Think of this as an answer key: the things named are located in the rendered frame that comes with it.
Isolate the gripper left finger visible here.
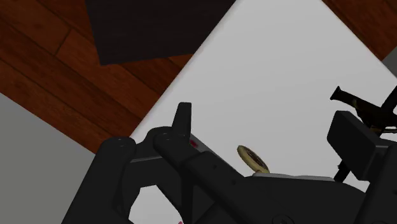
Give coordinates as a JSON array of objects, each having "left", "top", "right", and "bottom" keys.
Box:
[{"left": 61, "top": 102, "right": 246, "bottom": 224}]

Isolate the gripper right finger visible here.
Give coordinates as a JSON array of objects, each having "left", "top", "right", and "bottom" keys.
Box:
[{"left": 326, "top": 110, "right": 397, "bottom": 224}]

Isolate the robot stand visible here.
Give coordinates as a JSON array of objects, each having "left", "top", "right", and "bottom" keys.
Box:
[{"left": 85, "top": 0, "right": 237, "bottom": 66}]

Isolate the yellow round ring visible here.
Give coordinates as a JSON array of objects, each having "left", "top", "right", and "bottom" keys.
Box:
[{"left": 237, "top": 144, "right": 270, "bottom": 174}]

